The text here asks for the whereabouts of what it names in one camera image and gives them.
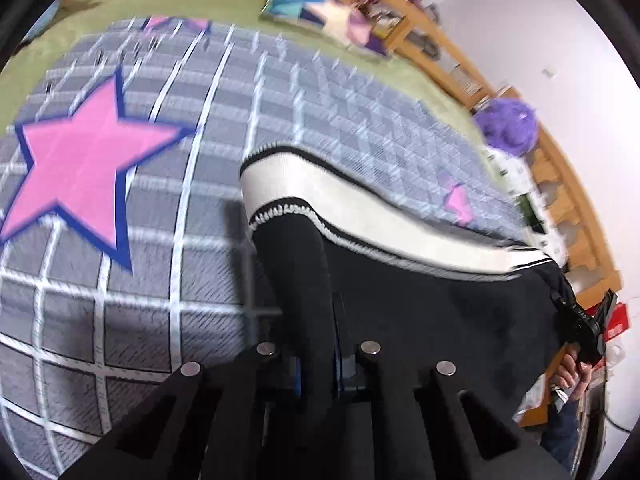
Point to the purple plush toy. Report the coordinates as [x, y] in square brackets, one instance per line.
[509, 125]

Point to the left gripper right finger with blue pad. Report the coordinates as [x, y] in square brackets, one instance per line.
[348, 371]

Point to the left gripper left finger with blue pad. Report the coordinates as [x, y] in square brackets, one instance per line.
[293, 375]

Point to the blue checkered star quilt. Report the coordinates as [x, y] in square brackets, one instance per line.
[83, 340]

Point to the black pants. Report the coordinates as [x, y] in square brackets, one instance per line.
[329, 243]

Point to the green bed blanket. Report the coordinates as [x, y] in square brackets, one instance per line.
[85, 17]

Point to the dark phone on pillow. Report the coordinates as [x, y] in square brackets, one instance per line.
[529, 213]

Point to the white floral pillow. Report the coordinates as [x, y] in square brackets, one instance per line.
[517, 179]

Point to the colourful geometric pillow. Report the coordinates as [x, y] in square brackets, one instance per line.
[338, 21]

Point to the person's right hand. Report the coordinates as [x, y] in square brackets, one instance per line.
[572, 375]

